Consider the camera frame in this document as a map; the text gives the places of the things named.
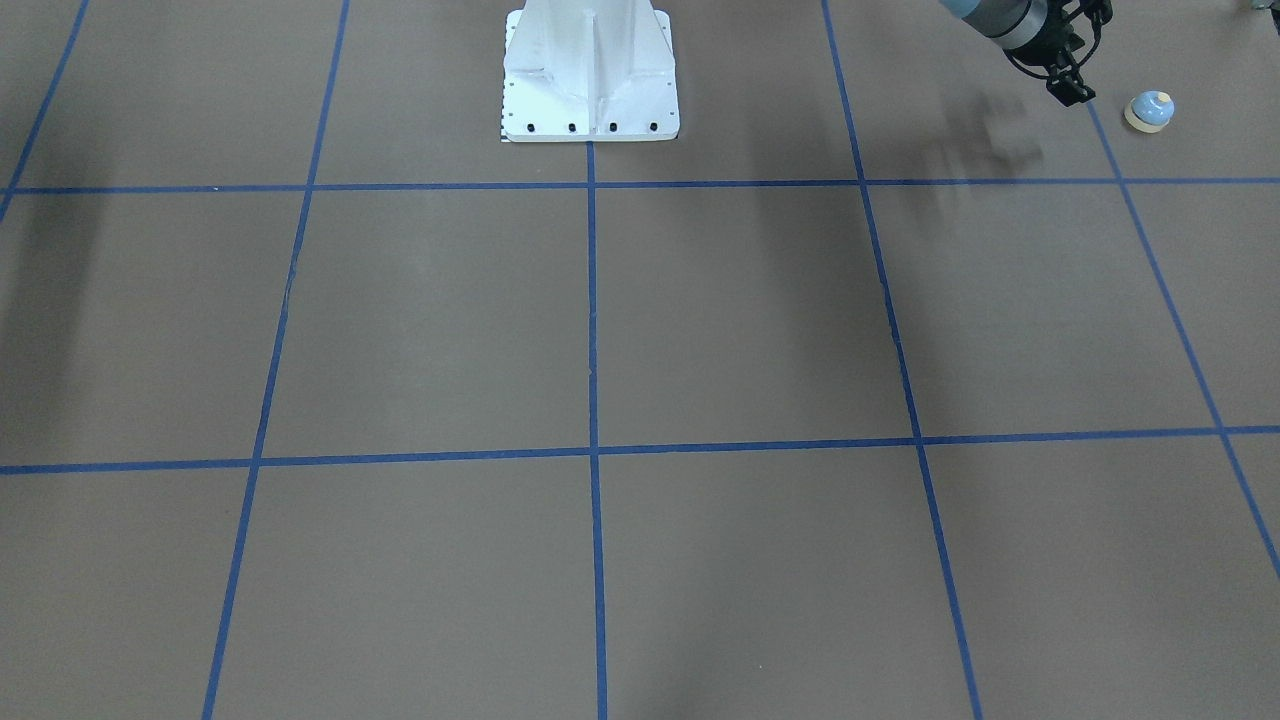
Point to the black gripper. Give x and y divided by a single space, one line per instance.
1057 48

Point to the blue call bell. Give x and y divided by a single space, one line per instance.
1150 112

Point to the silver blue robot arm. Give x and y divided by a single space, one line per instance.
1011 25

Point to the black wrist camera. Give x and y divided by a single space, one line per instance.
1095 13

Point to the white pedestal column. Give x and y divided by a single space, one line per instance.
589 71

